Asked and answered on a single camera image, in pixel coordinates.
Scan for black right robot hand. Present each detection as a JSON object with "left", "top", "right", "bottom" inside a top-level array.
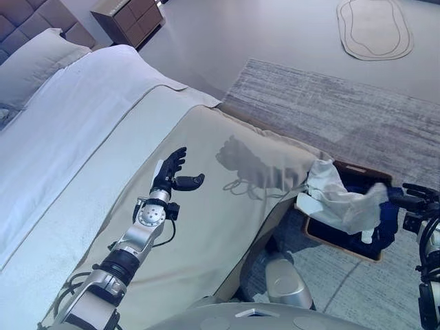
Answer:
[{"left": 388, "top": 183, "right": 440, "bottom": 214}]

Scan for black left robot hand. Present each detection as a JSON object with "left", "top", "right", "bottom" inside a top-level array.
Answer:
[{"left": 150, "top": 146, "right": 206, "bottom": 195}]

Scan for navy blue garment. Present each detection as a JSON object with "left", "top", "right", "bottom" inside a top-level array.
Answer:
[{"left": 345, "top": 185, "right": 400, "bottom": 249}]

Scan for white garment with blue tag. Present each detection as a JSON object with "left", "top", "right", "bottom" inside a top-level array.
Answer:
[{"left": 296, "top": 158, "right": 392, "bottom": 244}]

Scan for black garment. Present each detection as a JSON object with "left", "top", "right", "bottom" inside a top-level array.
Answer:
[{"left": 309, "top": 219, "right": 380, "bottom": 259}]

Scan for bed with beige cover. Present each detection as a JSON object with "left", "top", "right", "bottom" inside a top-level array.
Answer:
[{"left": 37, "top": 104, "right": 333, "bottom": 330}]

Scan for woven wicker basket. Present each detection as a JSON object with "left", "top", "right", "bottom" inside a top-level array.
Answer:
[{"left": 303, "top": 159, "right": 395, "bottom": 265}]

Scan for white textured bed sheet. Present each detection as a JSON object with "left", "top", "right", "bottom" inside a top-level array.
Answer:
[{"left": 0, "top": 84, "right": 221, "bottom": 330}]

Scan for white duvet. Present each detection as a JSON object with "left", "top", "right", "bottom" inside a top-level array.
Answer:
[{"left": 0, "top": 44, "right": 189, "bottom": 272}]

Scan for brown wooden nightstand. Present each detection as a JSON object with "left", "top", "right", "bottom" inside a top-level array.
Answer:
[{"left": 90, "top": 0, "right": 166, "bottom": 49}]

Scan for silver right robot leg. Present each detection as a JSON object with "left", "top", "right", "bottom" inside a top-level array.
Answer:
[{"left": 263, "top": 236, "right": 316, "bottom": 311}]

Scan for plain light grey pillow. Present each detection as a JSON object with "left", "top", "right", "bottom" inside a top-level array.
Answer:
[{"left": 0, "top": 27, "right": 93, "bottom": 108}]

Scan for patterned grey pillow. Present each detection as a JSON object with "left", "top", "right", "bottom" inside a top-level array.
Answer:
[{"left": 0, "top": 102, "right": 12, "bottom": 131}]

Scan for grey robot torso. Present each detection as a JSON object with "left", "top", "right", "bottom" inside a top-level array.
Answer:
[{"left": 150, "top": 300, "right": 374, "bottom": 330}]

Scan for small oval beige rug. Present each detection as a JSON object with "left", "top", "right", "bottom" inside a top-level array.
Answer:
[{"left": 335, "top": 0, "right": 415, "bottom": 62}]

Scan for brown padded headboard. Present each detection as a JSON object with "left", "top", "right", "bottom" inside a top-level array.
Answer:
[{"left": 0, "top": 0, "right": 97, "bottom": 65}]

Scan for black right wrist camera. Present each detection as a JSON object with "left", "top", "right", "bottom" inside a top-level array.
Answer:
[{"left": 404, "top": 211, "right": 428, "bottom": 235}]

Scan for thick black right arm cables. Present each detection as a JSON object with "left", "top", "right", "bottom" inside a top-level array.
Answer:
[{"left": 415, "top": 215, "right": 440, "bottom": 274}]

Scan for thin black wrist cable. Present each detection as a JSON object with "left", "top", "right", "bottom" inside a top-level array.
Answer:
[{"left": 153, "top": 219, "right": 177, "bottom": 248}]

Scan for black upper arm cable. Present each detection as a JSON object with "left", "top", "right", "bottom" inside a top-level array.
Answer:
[{"left": 50, "top": 270, "right": 94, "bottom": 325}]

